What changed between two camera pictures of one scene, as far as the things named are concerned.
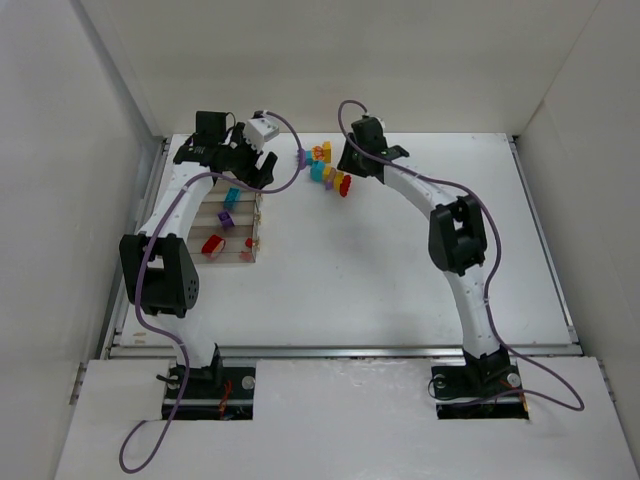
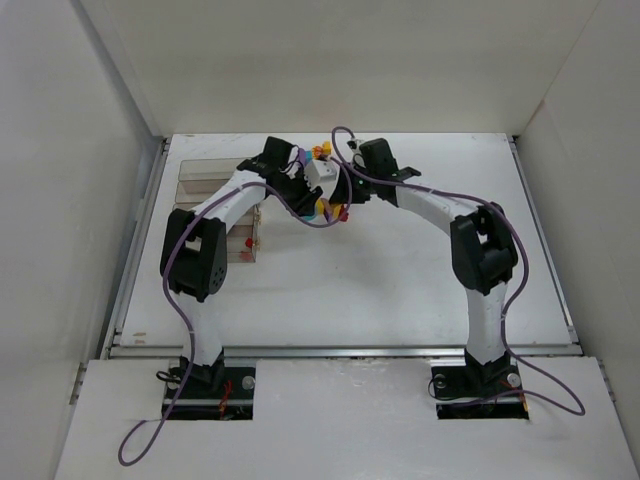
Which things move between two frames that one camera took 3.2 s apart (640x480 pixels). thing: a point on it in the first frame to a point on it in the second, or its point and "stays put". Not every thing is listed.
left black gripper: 247,163 to 307,198
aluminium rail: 334,352 stays put
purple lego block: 302,158 stays put
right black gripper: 353,163 to 341,190
